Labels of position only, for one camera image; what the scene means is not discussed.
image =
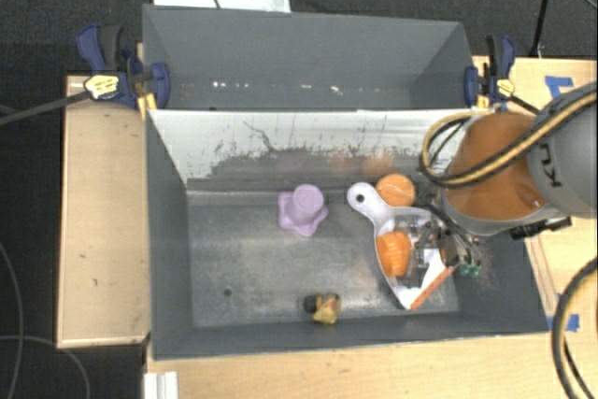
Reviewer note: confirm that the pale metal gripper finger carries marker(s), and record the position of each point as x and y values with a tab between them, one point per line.
419	268
422	232

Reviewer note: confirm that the orange ball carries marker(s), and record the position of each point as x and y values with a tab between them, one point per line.
396	189

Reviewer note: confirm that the white dustpan with orange edge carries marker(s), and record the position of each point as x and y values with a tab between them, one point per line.
371	205

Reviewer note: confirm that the yellow toy duck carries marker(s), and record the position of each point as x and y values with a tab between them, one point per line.
324	308

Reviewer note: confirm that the purple plastic cup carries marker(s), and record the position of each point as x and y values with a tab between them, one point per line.
303	208

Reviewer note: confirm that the grey metal bin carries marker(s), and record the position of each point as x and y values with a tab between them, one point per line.
261	257

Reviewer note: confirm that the pale wood board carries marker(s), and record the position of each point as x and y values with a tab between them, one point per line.
103	219

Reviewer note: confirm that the black cylinder on white bracket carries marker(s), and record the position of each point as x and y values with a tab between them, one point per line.
537	229

